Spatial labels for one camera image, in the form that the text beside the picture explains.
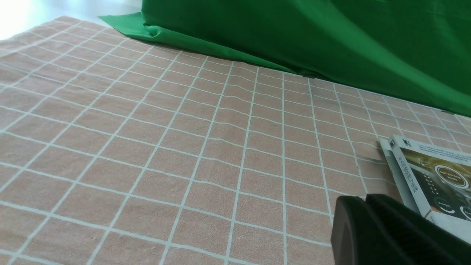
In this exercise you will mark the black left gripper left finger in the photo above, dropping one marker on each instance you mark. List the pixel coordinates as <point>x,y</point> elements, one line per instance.
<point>358,237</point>

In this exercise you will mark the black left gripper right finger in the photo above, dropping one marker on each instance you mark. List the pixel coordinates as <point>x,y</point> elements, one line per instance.
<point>421,240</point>

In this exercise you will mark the white book with dark cover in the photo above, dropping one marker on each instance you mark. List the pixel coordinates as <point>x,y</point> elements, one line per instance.
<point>439,181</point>

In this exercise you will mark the green backdrop cloth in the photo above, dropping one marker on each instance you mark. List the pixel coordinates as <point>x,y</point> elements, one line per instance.
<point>415,50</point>

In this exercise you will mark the pink checkered tablecloth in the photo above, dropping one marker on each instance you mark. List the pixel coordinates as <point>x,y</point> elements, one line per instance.
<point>115,151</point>

